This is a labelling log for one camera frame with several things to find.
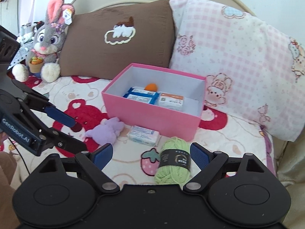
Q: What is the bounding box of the pink cardboard box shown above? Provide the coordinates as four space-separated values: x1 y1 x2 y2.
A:
101 63 206 141

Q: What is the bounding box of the small white tissue pack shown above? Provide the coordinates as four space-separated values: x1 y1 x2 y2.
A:
128 126 160 147

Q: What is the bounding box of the brown embroidered pillow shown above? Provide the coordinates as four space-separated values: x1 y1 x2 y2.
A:
59 0 175 80

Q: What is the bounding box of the black cable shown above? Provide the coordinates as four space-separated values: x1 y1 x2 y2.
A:
10 139 32 175

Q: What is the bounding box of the orange makeup sponge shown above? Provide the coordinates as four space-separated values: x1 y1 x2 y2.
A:
144 83 158 92

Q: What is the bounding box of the person's left hand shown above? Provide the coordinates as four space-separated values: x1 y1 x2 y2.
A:
0 132 8 151

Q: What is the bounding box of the purple plush toy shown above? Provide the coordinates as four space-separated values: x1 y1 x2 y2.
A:
85 117 125 146

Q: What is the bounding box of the clear dental floss box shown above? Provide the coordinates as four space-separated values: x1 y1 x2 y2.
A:
158 93 184 112

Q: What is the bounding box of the pink checked pillow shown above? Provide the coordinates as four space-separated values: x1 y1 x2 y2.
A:
169 0 304 142

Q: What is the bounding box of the beige satin curtain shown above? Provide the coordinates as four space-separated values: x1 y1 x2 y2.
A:
274 133 304 228

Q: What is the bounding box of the green yarn ball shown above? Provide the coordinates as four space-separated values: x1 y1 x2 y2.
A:
154 137 191 187

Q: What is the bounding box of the blue wet wipes pack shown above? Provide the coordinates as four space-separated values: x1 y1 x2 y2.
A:
123 87 159 104

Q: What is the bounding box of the bear print blanket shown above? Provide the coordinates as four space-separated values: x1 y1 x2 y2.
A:
3 76 275 186

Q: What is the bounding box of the grey bunny plush toy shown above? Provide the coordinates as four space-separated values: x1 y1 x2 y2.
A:
12 0 75 83

